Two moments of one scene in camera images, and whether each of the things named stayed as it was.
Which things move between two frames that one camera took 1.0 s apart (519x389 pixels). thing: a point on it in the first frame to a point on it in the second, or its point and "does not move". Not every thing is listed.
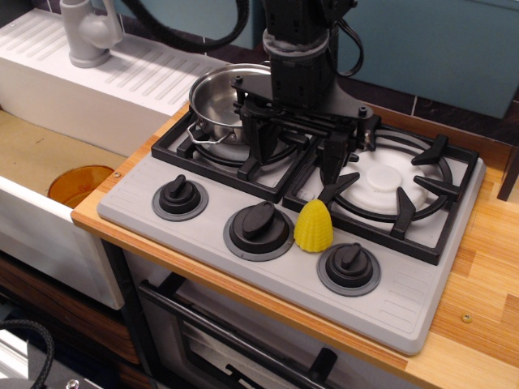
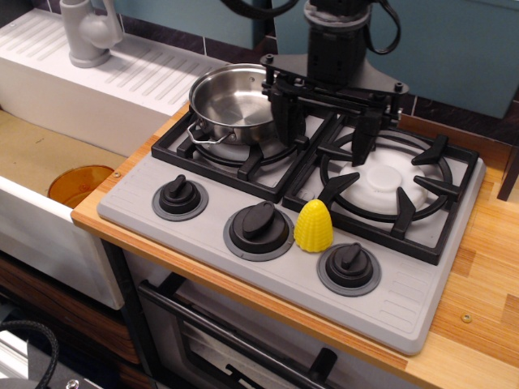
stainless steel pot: [213, 104] does not move
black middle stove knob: [258, 232] does not move
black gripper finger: [336, 151] to [365, 138]
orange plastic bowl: [72, 185] does not move
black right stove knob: [349, 270] does not move
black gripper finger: [262, 127] to [289, 117]
